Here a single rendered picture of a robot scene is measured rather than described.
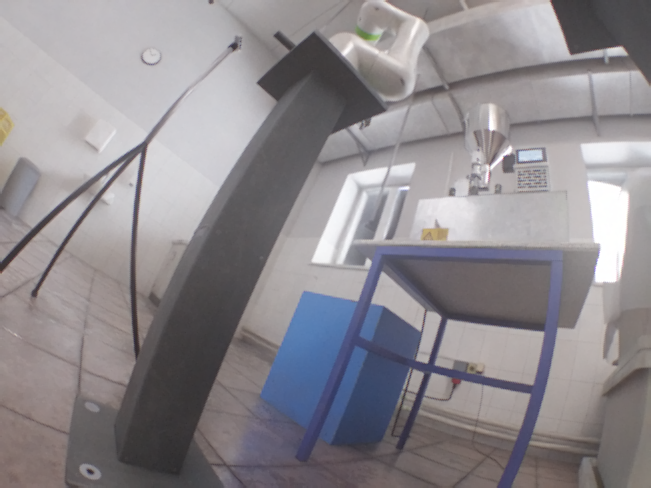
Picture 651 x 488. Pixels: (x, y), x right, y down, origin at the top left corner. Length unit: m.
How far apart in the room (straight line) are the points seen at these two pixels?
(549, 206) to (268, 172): 0.85
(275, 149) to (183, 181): 3.56
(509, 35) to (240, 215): 3.21
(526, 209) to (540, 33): 2.61
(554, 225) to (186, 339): 0.99
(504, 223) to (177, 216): 3.69
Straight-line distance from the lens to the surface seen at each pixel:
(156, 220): 3.93
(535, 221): 1.00
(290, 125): 0.60
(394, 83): 0.86
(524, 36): 3.42
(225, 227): 0.48
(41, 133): 4.18
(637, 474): 0.46
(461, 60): 3.55
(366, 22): 1.25
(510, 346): 2.53
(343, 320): 1.26
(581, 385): 2.50
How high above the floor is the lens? 0.36
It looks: 20 degrees up
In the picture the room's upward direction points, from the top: 23 degrees clockwise
